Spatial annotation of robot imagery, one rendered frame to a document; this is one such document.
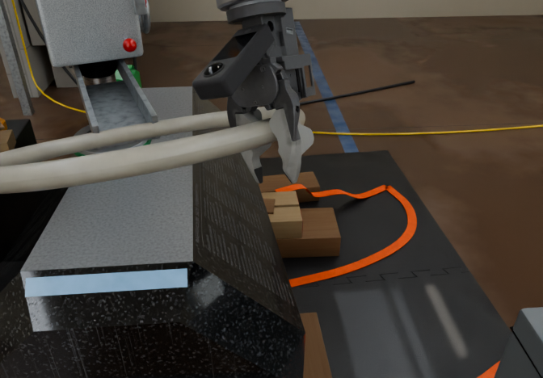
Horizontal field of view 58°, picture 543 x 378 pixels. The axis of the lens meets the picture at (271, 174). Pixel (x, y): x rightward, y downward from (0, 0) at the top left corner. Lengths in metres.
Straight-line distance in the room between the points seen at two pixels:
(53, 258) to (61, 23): 0.53
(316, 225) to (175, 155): 1.87
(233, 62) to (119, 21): 0.77
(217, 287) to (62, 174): 0.62
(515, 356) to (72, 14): 1.20
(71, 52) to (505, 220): 2.29
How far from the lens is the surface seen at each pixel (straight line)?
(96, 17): 1.27
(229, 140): 0.54
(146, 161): 0.51
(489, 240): 2.69
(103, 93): 1.24
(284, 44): 0.62
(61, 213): 1.28
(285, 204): 2.31
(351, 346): 2.01
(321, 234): 2.30
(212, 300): 1.09
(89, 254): 1.13
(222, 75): 0.51
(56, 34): 1.27
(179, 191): 1.28
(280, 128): 0.57
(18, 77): 4.03
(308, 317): 1.92
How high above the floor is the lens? 1.57
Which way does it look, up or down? 32 degrees down
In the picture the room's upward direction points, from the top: straight up
